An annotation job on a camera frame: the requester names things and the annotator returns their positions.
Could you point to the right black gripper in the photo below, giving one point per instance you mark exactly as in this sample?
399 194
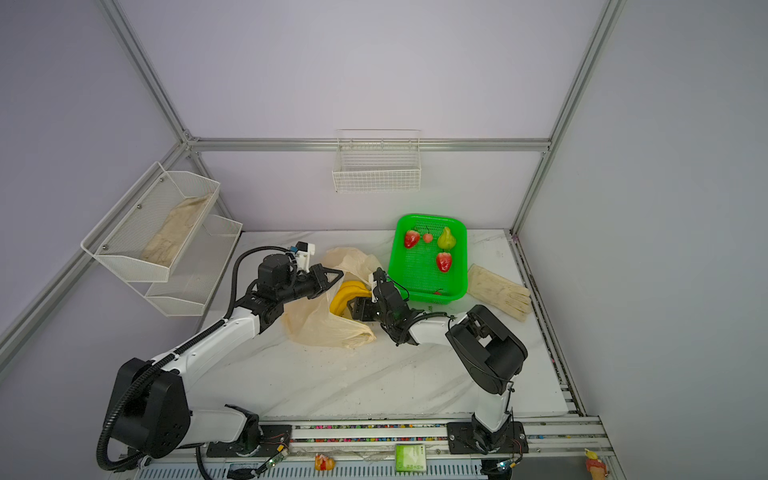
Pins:
377 303

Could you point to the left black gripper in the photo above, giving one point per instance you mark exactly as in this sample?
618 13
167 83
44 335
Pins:
315 282

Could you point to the yellow fake banana bunch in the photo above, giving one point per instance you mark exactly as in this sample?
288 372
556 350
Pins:
349 291

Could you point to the translucent beige plastic bag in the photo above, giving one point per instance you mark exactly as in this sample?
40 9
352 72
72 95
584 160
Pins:
311 322

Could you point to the red fake strawberry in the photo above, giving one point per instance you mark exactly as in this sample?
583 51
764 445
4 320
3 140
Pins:
444 261
411 238

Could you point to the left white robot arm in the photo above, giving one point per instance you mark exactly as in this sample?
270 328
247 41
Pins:
149 414

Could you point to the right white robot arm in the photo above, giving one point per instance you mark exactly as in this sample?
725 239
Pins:
490 353

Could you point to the green fake pear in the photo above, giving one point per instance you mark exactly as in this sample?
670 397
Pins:
446 241

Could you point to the green plastic basket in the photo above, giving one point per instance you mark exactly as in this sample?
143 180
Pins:
415 270

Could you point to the white lower mesh shelf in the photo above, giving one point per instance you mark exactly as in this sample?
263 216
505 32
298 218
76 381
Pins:
193 282

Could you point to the white mesh shelf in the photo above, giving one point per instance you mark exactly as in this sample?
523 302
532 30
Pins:
193 282
120 237

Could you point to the white upper mesh shelf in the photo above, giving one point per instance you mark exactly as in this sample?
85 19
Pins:
120 237

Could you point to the small orange toy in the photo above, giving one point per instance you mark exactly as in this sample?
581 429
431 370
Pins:
324 463

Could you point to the yellow red toy figure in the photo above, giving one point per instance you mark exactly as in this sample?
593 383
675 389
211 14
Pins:
595 466

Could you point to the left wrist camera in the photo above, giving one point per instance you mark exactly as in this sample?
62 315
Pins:
302 252

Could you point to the white wire wall basket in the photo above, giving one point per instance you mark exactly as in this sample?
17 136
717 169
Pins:
377 161

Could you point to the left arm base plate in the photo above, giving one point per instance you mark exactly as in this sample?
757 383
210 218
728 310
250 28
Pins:
260 442

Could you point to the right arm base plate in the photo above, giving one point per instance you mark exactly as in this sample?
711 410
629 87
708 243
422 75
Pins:
473 438

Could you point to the green box on rail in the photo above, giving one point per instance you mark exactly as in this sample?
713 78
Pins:
410 458

